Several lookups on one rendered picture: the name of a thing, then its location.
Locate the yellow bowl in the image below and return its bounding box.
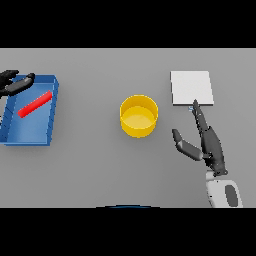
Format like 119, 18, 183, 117
119, 94, 160, 139

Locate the pale square measuring scale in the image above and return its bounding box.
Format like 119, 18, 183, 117
170, 70, 215, 107

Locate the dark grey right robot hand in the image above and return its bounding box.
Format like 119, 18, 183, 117
171, 98, 229, 177

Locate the red beaker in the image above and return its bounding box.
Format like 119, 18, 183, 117
17, 90, 54, 119

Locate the blue tray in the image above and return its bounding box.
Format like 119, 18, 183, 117
0, 74, 60, 147

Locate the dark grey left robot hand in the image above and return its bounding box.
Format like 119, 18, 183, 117
0, 69, 36, 99

